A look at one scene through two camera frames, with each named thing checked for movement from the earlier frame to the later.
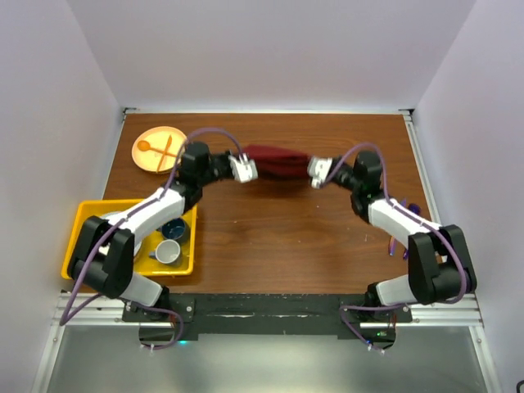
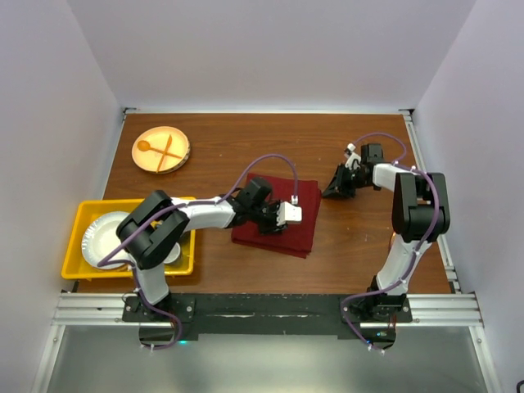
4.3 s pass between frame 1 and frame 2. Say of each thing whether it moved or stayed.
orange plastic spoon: stayed
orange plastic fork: stayed
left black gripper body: moved
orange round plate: stayed
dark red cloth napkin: moved
